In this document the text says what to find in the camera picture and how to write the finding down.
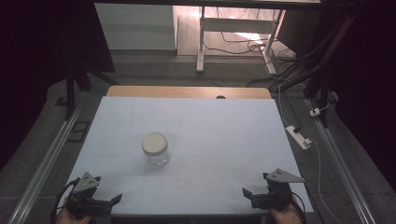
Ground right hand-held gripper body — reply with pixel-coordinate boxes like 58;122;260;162
250;168;305;211

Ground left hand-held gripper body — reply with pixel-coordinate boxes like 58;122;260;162
66;172;113;218

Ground clear glass jar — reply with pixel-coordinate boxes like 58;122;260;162
142;132;172;170

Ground white round plate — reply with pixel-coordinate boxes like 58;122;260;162
141;132;169;156

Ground person's right hand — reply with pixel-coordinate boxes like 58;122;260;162
268;203;304;224

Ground person's left hand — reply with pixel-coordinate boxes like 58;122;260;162
55;205;95;224

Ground white power strip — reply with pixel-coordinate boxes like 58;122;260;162
285;124;313;151

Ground white table mat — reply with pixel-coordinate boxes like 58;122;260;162
63;95;314;217

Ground black metal stand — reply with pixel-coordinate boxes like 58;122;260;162
303;69;332;129
55;55;120;121

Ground black curtain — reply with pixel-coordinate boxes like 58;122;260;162
0;0;117;173
311;0;396;192

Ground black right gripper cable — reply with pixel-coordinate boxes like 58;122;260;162
289;189;308;220

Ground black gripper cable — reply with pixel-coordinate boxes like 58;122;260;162
289;189;308;220
50;177;80;224

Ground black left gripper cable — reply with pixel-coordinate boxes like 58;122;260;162
50;177;80;224

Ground aluminium floor rail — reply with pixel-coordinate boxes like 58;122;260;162
305;98;377;224
7;105;84;224

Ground black rectangular floor frame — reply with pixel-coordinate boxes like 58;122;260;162
66;120;92;144

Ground thin white cable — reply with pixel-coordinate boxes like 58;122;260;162
277;83;345;224

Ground black cable bundle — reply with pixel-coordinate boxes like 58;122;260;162
247;13;356;91

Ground dark floor cables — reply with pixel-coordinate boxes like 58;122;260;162
204;7;297;64

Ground white desk frame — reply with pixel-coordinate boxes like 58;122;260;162
195;6;287;76

